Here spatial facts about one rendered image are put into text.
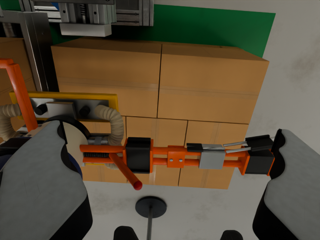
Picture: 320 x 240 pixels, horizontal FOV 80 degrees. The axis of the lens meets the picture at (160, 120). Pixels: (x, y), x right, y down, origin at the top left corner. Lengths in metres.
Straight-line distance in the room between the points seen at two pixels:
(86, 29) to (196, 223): 2.72
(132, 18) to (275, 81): 1.29
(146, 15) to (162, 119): 0.68
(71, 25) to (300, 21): 1.64
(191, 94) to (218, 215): 2.05
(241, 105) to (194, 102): 0.29
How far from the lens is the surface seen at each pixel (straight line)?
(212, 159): 0.59
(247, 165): 0.63
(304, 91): 2.14
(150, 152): 0.54
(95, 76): 1.20
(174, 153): 0.56
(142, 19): 1.43
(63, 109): 0.67
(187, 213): 2.80
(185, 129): 1.28
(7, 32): 1.36
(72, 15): 0.71
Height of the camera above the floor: 1.63
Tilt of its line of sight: 62 degrees down
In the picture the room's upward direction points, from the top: 178 degrees counter-clockwise
